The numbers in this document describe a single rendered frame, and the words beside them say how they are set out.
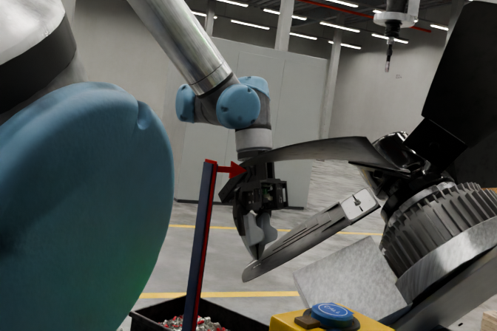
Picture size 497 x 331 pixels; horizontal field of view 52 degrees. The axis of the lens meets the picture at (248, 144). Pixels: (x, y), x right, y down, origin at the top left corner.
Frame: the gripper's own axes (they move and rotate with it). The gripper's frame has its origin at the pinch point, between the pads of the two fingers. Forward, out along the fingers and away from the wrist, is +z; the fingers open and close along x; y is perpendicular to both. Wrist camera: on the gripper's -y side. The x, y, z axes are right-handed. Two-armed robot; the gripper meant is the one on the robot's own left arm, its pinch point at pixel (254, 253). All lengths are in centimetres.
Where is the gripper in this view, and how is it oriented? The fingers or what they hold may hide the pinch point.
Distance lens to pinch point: 104.8
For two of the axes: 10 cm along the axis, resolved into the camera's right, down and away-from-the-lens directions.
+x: 7.7, 0.6, 6.3
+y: 6.3, -1.7, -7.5
